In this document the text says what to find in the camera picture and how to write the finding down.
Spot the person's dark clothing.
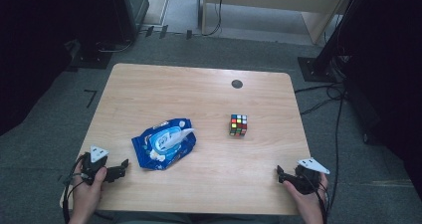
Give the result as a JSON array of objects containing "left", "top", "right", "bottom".
[{"left": 112, "top": 212, "right": 282, "bottom": 224}]

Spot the black metal stand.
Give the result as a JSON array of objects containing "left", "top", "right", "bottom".
[{"left": 297, "top": 0, "right": 369, "bottom": 85}]

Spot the right hand-held gripper cable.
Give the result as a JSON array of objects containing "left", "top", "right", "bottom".
[{"left": 312, "top": 180, "right": 331, "bottom": 224}]

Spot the long black floor cable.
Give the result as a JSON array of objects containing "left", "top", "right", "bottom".
[{"left": 326, "top": 94, "right": 346, "bottom": 212}]

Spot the dark curtain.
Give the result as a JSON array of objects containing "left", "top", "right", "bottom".
[
  {"left": 341, "top": 0, "right": 422, "bottom": 202},
  {"left": 0, "top": 0, "right": 115, "bottom": 137}
]

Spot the blue wet wipes pack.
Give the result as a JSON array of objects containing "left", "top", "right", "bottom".
[{"left": 130, "top": 117, "right": 197, "bottom": 171}]

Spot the white wet wipe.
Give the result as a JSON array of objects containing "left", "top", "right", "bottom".
[{"left": 163, "top": 127, "right": 196, "bottom": 150}]

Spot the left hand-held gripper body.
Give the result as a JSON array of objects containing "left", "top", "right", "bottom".
[{"left": 81, "top": 144, "right": 115, "bottom": 185}]

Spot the black cabinet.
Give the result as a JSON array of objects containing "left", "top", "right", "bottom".
[{"left": 108, "top": 0, "right": 150, "bottom": 45}]

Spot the black stand base plate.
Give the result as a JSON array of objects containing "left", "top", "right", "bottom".
[{"left": 69, "top": 39, "right": 113, "bottom": 70}]

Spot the black looped floor cable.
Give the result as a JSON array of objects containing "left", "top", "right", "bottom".
[{"left": 294, "top": 83, "right": 347, "bottom": 116}]

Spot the black curved floor cable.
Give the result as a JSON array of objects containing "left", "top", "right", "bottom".
[{"left": 98, "top": 39, "right": 134, "bottom": 54}]

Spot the pale floor tape strip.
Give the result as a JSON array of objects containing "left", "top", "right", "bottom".
[{"left": 361, "top": 178, "right": 414, "bottom": 188}]

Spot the person's left hand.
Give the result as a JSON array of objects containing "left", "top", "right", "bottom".
[{"left": 68, "top": 157, "right": 107, "bottom": 224}]

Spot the multicoloured puzzle cube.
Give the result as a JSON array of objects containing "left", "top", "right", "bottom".
[{"left": 229, "top": 113, "right": 249, "bottom": 137}]

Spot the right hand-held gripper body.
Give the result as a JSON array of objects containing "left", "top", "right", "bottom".
[{"left": 291, "top": 157, "right": 331, "bottom": 196}]

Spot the black hanging cable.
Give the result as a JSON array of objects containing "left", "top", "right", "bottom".
[{"left": 202, "top": 0, "right": 224, "bottom": 38}]

